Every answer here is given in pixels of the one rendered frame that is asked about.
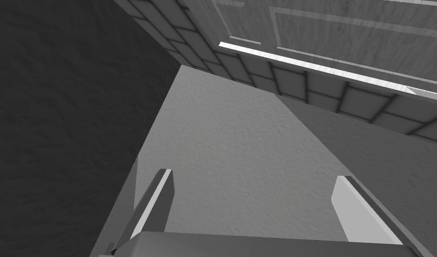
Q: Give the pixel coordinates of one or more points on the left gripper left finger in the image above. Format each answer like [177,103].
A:
[155,207]

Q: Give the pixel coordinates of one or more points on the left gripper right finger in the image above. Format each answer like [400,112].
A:
[364,217]

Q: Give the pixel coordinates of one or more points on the grey panelled door leaf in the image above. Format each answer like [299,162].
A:
[329,32]

